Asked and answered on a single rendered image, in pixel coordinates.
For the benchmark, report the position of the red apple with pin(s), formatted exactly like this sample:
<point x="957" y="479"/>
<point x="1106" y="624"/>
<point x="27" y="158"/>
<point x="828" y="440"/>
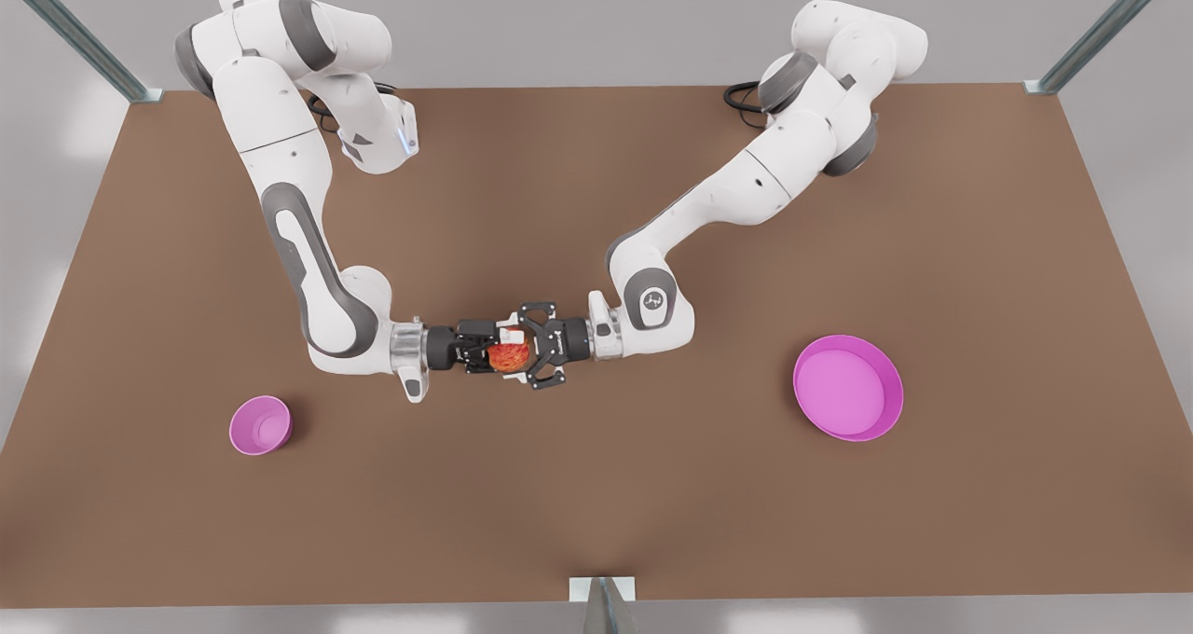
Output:
<point x="508" y="357"/>

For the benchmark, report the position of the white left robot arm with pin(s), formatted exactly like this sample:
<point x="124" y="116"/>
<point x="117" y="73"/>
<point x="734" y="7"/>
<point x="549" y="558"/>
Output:
<point x="792" y="144"/>

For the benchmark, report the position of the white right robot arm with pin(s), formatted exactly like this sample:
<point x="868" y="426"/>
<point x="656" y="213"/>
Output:
<point x="280" y="130"/>

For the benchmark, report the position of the small purple bowl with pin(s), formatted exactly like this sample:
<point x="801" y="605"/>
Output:
<point x="260" y="426"/>

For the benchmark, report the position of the purple round plate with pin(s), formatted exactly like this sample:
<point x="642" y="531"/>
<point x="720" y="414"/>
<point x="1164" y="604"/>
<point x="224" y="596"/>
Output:
<point x="846" y="390"/>

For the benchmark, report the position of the silver frame post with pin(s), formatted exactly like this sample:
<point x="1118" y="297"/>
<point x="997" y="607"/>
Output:
<point x="604" y="601"/>
<point x="75" y="33"/>
<point x="1104" y="28"/>

